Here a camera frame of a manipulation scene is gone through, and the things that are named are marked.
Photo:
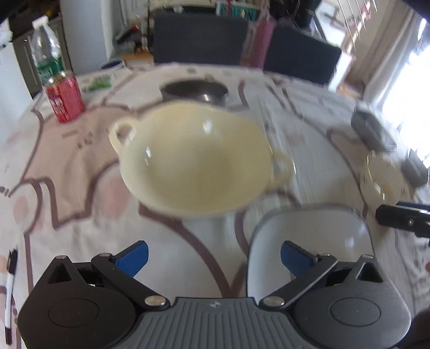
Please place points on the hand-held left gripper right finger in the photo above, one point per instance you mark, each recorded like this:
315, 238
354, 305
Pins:
295, 259

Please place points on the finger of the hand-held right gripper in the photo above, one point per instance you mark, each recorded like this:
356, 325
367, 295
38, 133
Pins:
403, 218
416, 169

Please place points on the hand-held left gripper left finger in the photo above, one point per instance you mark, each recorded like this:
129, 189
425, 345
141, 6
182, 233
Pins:
132, 258

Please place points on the large square metal dish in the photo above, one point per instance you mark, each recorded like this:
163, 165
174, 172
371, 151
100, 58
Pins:
336, 231

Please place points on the small square metal tin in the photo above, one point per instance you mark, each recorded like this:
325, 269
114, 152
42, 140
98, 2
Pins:
369, 127

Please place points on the round metal bowl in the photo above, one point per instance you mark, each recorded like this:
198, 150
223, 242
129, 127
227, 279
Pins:
188, 90

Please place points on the bear print tablecloth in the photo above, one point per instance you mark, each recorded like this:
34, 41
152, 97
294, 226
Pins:
84, 188

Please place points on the beige curtain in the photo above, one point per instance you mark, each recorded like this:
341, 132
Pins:
393, 57

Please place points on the white stair cabinet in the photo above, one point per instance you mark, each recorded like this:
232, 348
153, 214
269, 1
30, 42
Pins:
344, 72

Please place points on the black and white marker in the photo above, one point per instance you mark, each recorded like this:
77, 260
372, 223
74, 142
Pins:
10, 285

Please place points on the dark fabric chair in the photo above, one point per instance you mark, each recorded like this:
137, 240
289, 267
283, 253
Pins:
302, 53
198, 37

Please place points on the metal stair railing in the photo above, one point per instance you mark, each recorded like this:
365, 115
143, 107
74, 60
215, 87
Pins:
346, 20

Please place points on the red soda can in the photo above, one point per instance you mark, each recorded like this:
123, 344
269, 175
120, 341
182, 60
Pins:
65, 99

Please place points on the green packet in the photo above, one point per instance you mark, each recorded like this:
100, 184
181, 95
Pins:
99, 83

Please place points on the blue grey bin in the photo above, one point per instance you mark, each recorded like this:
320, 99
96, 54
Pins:
111, 64

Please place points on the clear plastic water bottle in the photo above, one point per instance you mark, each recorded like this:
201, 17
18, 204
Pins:
47, 57

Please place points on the teal sign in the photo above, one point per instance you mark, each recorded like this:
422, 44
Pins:
237, 11

